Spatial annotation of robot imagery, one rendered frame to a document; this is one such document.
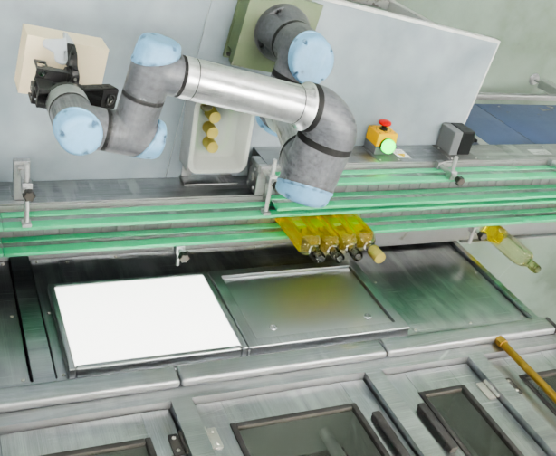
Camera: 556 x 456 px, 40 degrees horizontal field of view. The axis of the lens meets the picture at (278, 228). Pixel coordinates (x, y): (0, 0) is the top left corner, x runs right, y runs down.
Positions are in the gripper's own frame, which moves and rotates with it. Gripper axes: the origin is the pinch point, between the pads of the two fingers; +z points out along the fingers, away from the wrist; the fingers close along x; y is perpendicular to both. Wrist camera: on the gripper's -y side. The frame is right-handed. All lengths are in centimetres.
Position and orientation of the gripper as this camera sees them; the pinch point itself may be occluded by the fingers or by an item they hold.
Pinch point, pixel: (62, 67)
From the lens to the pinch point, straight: 163.7
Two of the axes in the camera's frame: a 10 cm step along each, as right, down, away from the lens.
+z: -3.7, -5.1, 7.8
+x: -2.9, 8.6, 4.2
